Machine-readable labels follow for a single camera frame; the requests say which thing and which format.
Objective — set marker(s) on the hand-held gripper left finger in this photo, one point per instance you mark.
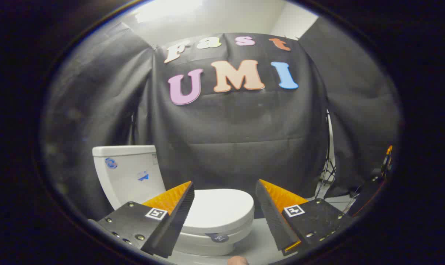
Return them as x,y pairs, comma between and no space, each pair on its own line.
174,224

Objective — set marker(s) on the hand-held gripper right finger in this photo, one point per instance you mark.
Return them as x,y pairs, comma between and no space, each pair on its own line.
274,221

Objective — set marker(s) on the black round lid pull tab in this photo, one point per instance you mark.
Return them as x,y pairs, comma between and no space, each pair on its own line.
218,237

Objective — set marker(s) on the white toilet lid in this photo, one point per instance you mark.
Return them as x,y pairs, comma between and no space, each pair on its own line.
218,208

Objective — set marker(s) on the white toilet bowl with seat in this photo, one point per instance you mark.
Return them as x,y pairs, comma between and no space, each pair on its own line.
196,246

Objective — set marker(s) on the white toilet tank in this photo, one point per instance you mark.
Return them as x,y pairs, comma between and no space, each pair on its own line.
126,176

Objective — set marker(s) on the dark device with orange edge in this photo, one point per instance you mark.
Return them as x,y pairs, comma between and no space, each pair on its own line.
366,195

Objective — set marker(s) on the black backdrop cloth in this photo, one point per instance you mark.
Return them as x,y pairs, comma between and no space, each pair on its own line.
237,129

